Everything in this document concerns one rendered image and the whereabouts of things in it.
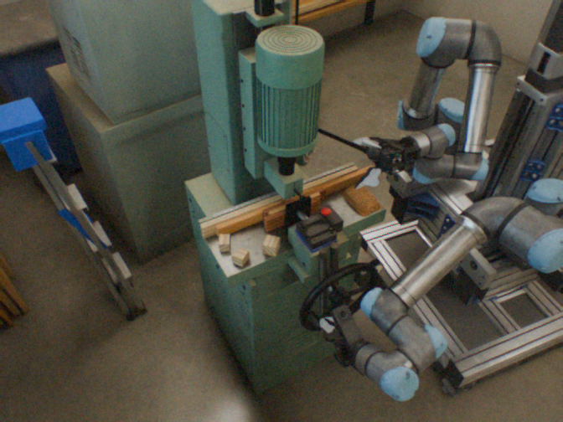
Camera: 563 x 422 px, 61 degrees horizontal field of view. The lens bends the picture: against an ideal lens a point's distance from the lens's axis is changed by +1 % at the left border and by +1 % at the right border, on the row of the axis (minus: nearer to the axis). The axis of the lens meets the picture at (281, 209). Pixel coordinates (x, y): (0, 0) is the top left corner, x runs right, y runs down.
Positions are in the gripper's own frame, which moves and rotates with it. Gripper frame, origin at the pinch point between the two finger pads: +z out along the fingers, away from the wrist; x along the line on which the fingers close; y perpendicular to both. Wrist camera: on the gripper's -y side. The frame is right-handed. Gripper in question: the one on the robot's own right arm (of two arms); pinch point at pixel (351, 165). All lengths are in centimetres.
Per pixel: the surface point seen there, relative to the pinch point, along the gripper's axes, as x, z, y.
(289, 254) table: 27.2, 20.0, -7.1
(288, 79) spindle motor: -29.2, 17.3, -0.6
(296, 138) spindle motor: -11.3, 14.7, -4.8
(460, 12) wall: 28, -295, -238
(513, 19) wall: 31, -303, -186
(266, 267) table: 29.0, 28.1, -7.6
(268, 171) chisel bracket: 5.7, 15.7, -24.0
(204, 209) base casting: 25, 33, -47
